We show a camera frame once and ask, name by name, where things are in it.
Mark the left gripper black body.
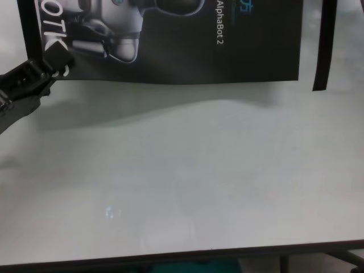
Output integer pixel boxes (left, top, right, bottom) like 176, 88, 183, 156
0, 90, 42, 137

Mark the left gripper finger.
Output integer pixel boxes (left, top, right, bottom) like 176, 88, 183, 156
0, 44, 76, 99

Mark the black robot print poster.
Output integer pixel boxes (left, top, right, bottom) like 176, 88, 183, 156
31, 0, 309, 85

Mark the black metal table frame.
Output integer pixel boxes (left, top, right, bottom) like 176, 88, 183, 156
278, 250, 364, 273

